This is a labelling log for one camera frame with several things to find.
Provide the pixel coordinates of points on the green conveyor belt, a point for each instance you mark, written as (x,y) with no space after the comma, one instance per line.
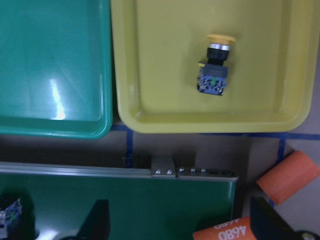
(144,204)

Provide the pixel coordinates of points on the plain orange cylinder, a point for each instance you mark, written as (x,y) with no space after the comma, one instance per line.
(288,177)

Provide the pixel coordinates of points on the yellow plastic tray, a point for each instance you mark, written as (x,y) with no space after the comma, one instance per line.
(157,45)

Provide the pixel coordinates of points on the orange cylinder with 4680 print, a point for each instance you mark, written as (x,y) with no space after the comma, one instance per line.
(237,229)

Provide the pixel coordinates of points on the green plastic tray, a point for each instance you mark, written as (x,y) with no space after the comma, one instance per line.
(56,68)

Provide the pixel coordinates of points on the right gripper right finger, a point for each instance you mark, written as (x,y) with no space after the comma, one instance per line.
(267,224)

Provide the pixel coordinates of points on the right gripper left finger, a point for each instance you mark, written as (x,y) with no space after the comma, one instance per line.
(97,225)

